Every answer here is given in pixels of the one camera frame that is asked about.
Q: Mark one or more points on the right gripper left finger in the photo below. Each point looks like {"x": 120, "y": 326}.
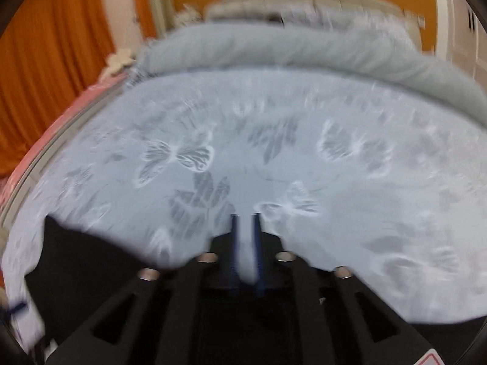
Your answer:
{"x": 190, "y": 315}

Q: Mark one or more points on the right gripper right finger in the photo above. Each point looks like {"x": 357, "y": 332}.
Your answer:
{"x": 305, "y": 308}

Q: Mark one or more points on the beige padded headboard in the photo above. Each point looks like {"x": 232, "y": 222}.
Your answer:
{"x": 412, "y": 41}

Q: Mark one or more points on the fluffy white plush toy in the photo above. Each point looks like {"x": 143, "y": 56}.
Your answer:
{"x": 188, "y": 16}

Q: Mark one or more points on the butterfly patterned bed sheet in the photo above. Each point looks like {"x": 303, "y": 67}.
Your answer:
{"x": 346, "y": 170}

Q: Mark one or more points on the cream flower plush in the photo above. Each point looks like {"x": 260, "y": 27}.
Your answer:
{"x": 117, "y": 62}

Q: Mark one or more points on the grey folded duvet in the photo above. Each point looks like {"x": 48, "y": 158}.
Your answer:
{"x": 218, "y": 45}

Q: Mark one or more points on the white wardrobe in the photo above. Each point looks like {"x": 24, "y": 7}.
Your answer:
{"x": 461, "y": 38}

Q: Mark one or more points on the narrow orange curtain strip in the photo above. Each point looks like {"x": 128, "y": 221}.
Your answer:
{"x": 145, "y": 18}

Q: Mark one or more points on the butterfly patterned pillow left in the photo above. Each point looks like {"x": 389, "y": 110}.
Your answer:
{"x": 255, "y": 9}

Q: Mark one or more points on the orange curtain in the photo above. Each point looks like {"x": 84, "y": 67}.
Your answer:
{"x": 51, "y": 51}

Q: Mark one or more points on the butterfly patterned pillow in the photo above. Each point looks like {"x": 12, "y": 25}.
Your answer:
{"x": 370, "y": 22}
{"x": 255, "y": 9}

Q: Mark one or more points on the butterfly patterned pillow right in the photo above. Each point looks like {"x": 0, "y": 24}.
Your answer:
{"x": 370, "y": 22}

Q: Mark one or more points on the black pants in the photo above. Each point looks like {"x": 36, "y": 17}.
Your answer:
{"x": 75, "y": 275}

